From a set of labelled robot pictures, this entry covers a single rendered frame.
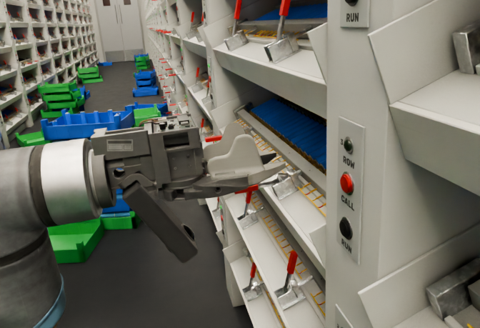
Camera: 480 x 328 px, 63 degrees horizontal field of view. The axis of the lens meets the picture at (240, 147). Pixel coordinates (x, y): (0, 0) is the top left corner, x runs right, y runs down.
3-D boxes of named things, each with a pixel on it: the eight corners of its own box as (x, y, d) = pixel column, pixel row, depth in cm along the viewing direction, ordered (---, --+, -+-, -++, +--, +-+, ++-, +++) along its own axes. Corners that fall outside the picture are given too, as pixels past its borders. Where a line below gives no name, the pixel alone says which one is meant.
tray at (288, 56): (342, 128, 37) (288, -18, 32) (220, 66, 93) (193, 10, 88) (520, 32, 39) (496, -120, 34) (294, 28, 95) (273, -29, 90)
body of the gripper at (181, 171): (205, 126, 41) (84, 143, 39) (213, 201, 44) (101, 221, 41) (196, 111, 48) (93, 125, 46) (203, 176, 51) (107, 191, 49)
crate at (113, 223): (65, 232, 163) (61, 215, 160) (83, 209, 182) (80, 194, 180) (136, 229, 162) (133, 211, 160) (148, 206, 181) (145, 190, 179)
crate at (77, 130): (44, 140, 150) (39, 120, 148) (66, 126, 170) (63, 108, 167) (121, 136, 150) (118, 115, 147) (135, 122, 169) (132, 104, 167)
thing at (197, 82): (219, 134, 108) (196, 89, 103) (192, 97, 164) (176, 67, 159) (283, 101, 110) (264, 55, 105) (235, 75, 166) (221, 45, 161)
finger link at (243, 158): (288, 133, 42) (203, 142, 42) (291, 183, 44) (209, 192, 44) (283, 126, 45) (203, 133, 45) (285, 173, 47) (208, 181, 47)
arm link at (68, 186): (55, 240, 40) (71, 201, 49) (104, 231, 41) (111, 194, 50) (33, 158, 37) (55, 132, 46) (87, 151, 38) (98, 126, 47)
